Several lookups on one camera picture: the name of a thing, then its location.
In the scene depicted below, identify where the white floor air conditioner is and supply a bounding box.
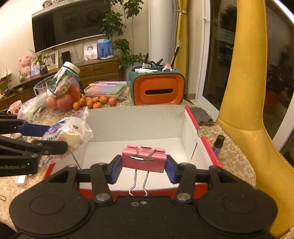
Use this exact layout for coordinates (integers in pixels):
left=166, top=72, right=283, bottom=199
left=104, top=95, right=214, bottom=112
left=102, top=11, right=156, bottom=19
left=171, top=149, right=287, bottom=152
left=148, top=0, right=173, bottom=63

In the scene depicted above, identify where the red cardboard box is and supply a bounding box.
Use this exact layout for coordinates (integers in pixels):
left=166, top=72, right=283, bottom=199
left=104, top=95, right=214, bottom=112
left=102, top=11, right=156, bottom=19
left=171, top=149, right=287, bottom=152
left=46, top=105, right=220, bottom=197

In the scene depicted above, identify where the red apple left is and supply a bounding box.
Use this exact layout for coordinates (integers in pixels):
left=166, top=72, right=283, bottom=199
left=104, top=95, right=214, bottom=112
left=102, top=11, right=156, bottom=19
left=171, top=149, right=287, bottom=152
left=46, top=97, right=58, bottom=110

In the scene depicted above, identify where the blue photo card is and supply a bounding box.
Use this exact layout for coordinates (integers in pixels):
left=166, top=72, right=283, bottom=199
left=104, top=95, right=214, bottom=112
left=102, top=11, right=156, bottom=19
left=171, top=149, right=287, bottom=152
left=97, top=38, right=113, bottom=58

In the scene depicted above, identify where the portrait photo frame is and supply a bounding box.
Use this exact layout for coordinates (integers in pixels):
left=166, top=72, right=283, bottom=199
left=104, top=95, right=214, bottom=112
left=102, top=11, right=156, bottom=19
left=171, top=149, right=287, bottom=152
left=84, top=43, right=98, bottom=61

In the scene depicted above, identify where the yellow giraffe chair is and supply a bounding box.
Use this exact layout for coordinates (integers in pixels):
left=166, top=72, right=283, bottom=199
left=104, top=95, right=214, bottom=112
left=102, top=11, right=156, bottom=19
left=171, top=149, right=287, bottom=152
left=216, top=1, right=293, bottom=238

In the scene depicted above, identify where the pink pig plush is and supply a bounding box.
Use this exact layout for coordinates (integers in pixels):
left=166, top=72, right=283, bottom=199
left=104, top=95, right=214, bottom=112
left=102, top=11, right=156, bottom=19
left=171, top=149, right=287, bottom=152
left=19, top=55, right=32, bottom=79

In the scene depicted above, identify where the television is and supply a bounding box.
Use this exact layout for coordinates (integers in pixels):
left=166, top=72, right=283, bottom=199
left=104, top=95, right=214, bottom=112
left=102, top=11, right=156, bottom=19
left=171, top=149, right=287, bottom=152
left=32, top=1, right=111, bottom=52

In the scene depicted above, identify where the pink strawberry mug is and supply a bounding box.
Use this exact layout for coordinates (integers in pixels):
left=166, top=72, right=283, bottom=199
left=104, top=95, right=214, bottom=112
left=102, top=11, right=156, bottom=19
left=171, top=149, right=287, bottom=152
left=7, top=100, right=22, bottom=115

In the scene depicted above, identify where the white round bun package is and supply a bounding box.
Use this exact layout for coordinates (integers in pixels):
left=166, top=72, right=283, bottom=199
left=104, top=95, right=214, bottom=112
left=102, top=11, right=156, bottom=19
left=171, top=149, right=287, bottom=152
left=39, top=117, right=94, bottom=167

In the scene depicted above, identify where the pink binder clip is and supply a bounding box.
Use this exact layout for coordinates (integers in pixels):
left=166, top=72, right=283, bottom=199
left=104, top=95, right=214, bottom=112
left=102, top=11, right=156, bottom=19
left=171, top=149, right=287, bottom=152
left=122, top=144, right=167, bottom=196

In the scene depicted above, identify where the green orange tissue box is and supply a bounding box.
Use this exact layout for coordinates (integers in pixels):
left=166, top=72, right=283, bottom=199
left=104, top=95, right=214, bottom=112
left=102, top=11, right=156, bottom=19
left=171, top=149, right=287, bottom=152
left=129, top=67, right=185, bottom=106

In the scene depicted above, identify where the clear fruit bowl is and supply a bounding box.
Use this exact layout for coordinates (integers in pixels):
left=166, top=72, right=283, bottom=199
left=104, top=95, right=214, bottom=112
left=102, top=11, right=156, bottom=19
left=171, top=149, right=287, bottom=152
left=34, top=76, right=81, bottom=102

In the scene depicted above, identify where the black speaker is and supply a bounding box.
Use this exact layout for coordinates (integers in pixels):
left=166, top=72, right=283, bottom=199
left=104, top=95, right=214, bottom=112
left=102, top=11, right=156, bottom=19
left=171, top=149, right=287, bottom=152
left=61, top=51, right=72, bottom=64

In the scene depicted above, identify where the red apple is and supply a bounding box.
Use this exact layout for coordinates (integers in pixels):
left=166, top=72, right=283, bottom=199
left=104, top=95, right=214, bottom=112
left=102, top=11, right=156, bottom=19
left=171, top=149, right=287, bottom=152
left=56, top=94, right=74, bottom=111
left=46, top=97, right=58, bottom=110

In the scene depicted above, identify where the clear plastic bag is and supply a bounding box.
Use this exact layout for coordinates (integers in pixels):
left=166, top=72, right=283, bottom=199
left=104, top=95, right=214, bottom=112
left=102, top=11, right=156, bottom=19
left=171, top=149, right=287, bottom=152
left=17, top=93, right=48, bottom=123

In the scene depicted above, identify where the mandarin orange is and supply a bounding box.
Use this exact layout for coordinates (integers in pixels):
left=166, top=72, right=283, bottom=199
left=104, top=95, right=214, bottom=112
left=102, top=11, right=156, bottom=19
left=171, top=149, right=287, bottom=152
left=73, top=102, right=80, bottom=110
left=108, top=97, right=117, bottom=106
left=99, top=96, right=108, bottom=105

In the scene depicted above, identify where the grey cloth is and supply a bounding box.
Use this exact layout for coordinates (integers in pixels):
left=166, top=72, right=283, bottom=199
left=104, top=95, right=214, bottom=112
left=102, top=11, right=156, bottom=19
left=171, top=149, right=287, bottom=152
left=190, top=107, right=215, bottom=125

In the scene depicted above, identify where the patterned cloth pouch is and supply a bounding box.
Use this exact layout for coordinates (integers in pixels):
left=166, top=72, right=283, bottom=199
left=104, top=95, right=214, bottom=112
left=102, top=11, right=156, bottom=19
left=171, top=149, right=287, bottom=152
left=47, top=61, right=83, bottom=98

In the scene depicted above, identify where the small dropper bottle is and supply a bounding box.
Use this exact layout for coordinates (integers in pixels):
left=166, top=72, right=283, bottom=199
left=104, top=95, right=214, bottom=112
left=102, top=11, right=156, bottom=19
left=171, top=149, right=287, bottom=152
left=212, top=134, right=225, bottom=156

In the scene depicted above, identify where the pastel notebook stack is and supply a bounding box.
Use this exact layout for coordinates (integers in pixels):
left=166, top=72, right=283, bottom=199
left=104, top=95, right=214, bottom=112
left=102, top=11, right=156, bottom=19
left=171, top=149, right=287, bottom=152
left=84, top=81, right=127, bottom=98

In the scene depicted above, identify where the red apple right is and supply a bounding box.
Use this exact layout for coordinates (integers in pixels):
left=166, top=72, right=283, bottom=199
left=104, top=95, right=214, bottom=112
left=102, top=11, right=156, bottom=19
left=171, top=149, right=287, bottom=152
left=56, top=94, right=74, bottom=111

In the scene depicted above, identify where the pink sticky note pad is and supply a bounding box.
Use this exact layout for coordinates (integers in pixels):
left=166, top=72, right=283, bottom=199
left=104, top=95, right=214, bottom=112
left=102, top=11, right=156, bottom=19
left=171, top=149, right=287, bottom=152
left=15, top=175, right=27, bottom=186

